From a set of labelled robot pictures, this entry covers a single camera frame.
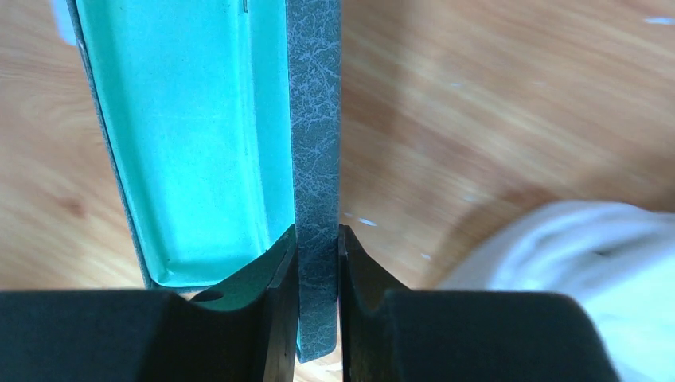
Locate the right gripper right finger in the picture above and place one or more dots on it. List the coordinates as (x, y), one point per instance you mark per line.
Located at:
(390, 332)

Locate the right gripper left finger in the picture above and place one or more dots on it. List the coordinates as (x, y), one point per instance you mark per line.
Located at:
(241, 329)

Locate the white crumpled cloth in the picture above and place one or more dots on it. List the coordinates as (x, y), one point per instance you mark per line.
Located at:
(616, 260)

